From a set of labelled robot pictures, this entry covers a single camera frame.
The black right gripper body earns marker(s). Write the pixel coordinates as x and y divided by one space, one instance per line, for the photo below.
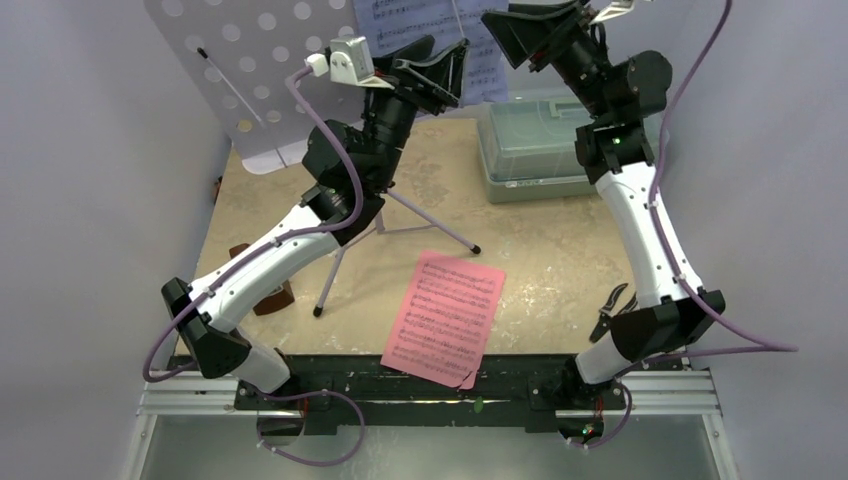
542 51

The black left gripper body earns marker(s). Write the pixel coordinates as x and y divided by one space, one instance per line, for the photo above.
427 98

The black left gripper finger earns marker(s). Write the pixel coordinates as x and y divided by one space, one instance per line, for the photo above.
444 75
416 51

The white sheet music pages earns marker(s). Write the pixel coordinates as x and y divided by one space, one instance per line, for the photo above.
391 24

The lilac perforated music stand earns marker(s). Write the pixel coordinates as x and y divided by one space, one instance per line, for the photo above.
238 54

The pink paper folder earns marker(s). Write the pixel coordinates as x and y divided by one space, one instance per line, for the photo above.
445 320

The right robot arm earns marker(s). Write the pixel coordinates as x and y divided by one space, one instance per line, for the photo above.
673 308

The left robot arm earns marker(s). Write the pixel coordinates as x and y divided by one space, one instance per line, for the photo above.
353 169

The translucent green storage box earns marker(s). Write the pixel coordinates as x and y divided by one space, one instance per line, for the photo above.
527 149

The brown wooden metronome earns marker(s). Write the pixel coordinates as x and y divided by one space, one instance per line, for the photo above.
280 298

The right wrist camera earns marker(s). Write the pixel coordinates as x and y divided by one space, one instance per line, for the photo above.
615 9

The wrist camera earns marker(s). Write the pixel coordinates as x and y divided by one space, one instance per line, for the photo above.
348 62
615 9

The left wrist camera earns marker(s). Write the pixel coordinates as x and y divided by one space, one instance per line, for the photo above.
348 62

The black handled tool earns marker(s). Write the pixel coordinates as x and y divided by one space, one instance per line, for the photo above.
608 311

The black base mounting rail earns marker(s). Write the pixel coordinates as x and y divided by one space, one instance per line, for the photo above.
540 393

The aluminium frame rails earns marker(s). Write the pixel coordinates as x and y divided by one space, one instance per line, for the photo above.
561 258

